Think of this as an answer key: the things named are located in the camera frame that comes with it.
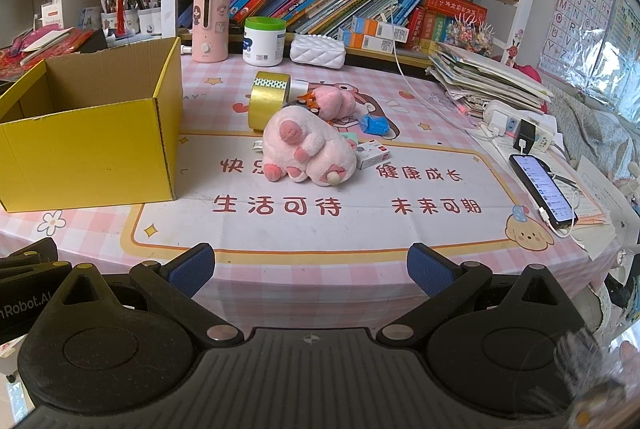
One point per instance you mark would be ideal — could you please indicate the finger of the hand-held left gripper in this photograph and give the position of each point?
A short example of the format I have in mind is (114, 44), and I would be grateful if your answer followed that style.
(35, 251)
(35, 271)

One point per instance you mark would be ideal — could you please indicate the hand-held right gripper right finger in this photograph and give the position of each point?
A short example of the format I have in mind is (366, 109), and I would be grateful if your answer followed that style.
(425, 266)

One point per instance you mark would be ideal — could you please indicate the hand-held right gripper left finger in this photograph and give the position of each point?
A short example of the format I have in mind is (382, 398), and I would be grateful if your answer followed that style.
(192, 266)

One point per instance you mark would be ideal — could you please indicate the yellow cardboard box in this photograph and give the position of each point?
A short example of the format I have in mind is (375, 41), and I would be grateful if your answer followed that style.
(90, 159)

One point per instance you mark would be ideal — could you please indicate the small white card box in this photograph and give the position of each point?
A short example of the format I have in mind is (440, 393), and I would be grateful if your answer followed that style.
(370, 154)

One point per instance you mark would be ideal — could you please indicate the blue soft packet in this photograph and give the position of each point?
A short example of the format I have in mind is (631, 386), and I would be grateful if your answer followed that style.
(375, 125)

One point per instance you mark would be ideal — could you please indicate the large pink plush pig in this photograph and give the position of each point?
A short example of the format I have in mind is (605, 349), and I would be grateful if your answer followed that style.
(320, 144)

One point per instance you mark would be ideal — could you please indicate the gold tape roll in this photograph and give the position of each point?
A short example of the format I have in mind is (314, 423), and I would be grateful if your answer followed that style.
(265, 109)

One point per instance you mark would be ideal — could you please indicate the small pink plush toy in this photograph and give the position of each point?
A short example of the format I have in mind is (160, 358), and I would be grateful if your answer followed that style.
(335, 101)

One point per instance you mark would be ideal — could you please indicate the pink checked printed tablecloth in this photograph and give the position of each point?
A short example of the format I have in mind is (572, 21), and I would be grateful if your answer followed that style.
(310, 229)

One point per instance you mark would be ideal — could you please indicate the black smartphone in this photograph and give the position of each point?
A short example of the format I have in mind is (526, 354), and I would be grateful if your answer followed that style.
(542, 189)

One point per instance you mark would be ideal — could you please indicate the white charger plug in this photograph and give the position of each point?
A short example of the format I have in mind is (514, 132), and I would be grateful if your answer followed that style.
(495, 119)

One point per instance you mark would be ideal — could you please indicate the black charger plug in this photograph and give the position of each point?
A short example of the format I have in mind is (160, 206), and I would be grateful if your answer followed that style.
(525, 131)

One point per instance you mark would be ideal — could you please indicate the loose paper sheets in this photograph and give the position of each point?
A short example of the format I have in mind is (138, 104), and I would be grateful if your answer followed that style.
(595, 229)

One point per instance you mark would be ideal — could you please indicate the white power strip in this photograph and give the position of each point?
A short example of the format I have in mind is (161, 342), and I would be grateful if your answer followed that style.
(545, 136)

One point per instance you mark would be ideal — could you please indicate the stack of papers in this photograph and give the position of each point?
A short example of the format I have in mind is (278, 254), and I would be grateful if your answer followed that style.
(480, 74)

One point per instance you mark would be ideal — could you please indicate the grey blanket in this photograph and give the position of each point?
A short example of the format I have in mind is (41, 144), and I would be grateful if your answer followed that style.
(590, 129)

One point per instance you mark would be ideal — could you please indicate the clear spray bottle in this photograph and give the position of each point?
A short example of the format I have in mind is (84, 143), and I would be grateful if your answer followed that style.
(186, 50)

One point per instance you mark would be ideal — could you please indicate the orange and white small box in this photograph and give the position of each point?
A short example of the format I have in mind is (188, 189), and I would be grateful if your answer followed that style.
(372, 26)
(362, 44)

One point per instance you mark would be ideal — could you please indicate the white jar green lid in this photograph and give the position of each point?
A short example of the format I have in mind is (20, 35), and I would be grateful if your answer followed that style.
(263, 46)

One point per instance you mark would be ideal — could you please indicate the colourful craft flower bunch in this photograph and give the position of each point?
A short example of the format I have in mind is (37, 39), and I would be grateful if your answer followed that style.
(467, 36)

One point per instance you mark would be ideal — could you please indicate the white box red label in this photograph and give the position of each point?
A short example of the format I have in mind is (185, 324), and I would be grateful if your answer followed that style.
(51, 16)

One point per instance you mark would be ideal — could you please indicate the white quilted purse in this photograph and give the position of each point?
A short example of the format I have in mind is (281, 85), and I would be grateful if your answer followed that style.
(317, 54)

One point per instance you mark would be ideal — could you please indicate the small blue card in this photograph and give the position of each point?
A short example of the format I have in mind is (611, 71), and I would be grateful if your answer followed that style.
(90, 18)

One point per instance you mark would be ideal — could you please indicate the pink humidifier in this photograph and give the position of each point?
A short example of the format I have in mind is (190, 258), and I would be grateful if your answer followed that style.
(211, 24)

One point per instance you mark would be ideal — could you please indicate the white pen cup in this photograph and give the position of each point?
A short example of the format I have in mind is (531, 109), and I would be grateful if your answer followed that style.
(120, 21)
(150, 21)

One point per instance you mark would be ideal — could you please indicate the red tassel ornament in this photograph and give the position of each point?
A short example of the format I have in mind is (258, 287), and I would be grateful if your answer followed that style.
(120, 9)

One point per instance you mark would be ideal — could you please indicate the red boxed book set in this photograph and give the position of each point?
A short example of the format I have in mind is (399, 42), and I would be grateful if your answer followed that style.
(452, 6)

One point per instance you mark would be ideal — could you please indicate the deer wall sticker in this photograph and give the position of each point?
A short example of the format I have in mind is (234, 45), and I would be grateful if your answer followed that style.
(512, 51)

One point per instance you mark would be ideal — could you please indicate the alphabet wall poster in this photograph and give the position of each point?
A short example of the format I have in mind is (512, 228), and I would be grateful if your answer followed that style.
(575, 9)

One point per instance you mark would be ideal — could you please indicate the blue wall chart poster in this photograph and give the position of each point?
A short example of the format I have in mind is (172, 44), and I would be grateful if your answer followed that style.
(625, 39)

